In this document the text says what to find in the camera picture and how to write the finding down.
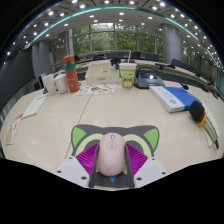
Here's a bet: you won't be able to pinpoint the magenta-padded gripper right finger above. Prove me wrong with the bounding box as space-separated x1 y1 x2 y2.
124 142 169 189

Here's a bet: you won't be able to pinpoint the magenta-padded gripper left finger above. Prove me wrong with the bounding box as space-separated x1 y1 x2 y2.
54 143 101 189

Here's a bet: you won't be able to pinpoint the pink computer mouse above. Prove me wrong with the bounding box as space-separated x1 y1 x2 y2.
96 132 127 177

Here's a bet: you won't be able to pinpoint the cat face mouse pad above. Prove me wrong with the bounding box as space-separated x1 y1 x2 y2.
70 124 160 189

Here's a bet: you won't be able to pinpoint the red and white brochure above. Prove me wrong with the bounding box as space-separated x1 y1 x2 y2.
5 112 25 146

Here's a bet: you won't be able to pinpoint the black microphone with yellow band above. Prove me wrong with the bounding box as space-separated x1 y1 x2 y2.
188 100 220 150

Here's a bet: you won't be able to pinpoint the blue and white book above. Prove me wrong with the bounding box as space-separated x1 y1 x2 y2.
148 85 203 114

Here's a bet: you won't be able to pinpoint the colourful printed leaflet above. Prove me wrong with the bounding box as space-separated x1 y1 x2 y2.
75 83 117 97

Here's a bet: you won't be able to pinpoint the white lidded mug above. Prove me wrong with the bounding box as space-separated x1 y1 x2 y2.
53 73 70 95

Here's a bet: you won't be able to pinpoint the white paper cup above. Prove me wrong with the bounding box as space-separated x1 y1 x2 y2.
42 73 57 96

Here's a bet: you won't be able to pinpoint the dark conference microphone unit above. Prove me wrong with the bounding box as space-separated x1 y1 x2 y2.
134 65 190 91

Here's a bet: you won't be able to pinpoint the red thermos bottle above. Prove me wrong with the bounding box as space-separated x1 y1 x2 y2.
63 54 81 94

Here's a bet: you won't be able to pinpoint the printed drink cup with straw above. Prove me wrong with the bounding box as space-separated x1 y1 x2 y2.
118 49 138 90

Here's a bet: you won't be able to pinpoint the white cardboard box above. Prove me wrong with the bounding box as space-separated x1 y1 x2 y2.
84 63 121 85

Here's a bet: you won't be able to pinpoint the long curved conference desk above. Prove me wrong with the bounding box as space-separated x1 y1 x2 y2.
76 58 222 98

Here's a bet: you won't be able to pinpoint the dark office chairs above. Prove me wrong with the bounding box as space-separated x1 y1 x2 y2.
73 49 214 88

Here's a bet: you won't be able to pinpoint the ceiling lights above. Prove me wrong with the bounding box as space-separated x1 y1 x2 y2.
3 0 224 71

